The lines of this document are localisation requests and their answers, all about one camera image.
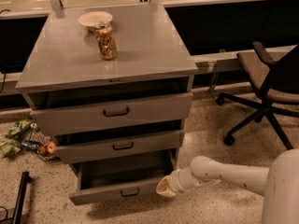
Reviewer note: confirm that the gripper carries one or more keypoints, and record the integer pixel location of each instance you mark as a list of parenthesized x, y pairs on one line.
[(177, 180)]

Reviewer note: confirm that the grey bottom drawer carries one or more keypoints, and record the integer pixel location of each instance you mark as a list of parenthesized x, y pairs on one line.
[(122, 177)]

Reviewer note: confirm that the grey drawer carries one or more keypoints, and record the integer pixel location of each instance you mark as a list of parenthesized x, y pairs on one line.
[(102, 116), (119, 147), (122, 177)]

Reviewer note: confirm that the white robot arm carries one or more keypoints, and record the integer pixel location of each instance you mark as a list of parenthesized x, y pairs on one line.
[(278, 183)]

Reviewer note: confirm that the grey drawer cabinet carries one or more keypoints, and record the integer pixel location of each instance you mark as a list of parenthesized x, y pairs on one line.
[(65, 68)]

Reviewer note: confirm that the grey middle drawer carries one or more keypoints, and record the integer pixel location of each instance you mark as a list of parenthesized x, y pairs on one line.
[(119, 147)]

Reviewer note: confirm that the grey top drawer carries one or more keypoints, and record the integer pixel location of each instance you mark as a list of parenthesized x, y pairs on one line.
[(102, 116)]

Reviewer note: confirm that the red apple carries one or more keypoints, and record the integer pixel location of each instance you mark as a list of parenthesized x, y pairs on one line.
[(48, 149)]

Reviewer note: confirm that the black office chair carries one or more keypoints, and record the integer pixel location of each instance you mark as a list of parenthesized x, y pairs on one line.
[(274, 78)]

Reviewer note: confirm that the blue can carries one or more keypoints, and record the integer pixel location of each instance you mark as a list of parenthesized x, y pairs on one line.
[(30, 145)]

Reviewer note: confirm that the black stand leg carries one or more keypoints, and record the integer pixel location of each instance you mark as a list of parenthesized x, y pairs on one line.
[(13, 215)]

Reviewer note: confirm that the orange soda can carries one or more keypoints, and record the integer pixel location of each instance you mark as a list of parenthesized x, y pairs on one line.
[(103, 32)]

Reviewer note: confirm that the green chip bag upper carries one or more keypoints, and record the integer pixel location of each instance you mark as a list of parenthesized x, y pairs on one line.
[(19, 128)]

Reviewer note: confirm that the green chip bag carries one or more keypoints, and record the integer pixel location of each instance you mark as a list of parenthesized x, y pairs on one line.
[(10, 148), (19, 128)]

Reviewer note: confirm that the green chip bag lower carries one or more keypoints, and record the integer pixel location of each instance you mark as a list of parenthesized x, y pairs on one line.
[(10, 148)]

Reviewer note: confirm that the white bowl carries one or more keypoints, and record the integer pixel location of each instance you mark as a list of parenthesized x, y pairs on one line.
[(89, 19)]

